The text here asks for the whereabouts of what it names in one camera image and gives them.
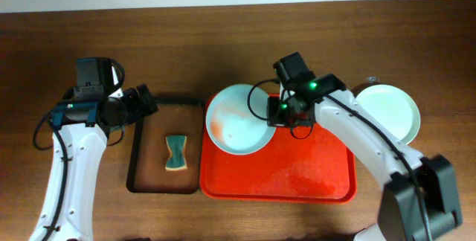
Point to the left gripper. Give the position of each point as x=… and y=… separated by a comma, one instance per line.
x=140, y=100

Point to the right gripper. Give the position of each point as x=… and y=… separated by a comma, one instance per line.
x=277, y=112

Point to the green yellow sponge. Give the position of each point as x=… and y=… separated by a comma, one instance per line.
x=176, y=145

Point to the pale blue plate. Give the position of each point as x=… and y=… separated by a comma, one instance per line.
x=236, y=120

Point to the pale green plate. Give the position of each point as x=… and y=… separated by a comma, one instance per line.
x=393, y=108

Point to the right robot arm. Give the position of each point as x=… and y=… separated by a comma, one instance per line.
x=420, y=200

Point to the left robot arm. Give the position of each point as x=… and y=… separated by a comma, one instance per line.
x=81, y=124

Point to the red plastic tray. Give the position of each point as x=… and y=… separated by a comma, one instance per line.
x=312, y=167

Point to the black shallow water tray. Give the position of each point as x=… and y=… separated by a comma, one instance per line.
x=147, y=168

